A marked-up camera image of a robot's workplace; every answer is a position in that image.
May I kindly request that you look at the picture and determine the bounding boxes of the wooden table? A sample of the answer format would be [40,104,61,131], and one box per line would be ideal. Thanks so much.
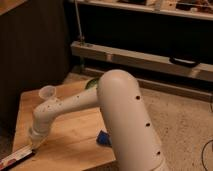
[10,80,118,171]

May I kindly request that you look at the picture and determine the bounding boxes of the translucent plastic cup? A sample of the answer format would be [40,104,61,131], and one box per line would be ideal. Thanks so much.
[38,85,57,100]

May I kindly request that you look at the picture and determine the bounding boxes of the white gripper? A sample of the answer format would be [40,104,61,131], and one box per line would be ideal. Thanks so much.
[28,127,48,149]

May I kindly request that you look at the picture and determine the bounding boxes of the metal beam with pole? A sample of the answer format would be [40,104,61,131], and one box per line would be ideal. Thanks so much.
[70,0,213,82]

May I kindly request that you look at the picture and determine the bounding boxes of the black handle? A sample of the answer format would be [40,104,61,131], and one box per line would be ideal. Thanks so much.
[169,57,201,68]

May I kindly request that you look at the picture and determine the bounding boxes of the cluttered background shelf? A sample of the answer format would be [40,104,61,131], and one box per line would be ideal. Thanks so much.
[68,0,213,22]

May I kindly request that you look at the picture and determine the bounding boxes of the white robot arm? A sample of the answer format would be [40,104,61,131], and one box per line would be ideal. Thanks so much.
[29,70,169,171]

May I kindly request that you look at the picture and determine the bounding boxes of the green bowl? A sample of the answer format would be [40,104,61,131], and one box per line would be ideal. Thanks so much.
[85,77,100,89]

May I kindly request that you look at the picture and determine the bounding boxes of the blue folded cloth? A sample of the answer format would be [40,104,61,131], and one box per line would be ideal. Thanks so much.
[96,131,111,147]

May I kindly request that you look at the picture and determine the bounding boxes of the black whiteboard eraser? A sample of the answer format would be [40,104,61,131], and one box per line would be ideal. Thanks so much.
[0,146,35,171]

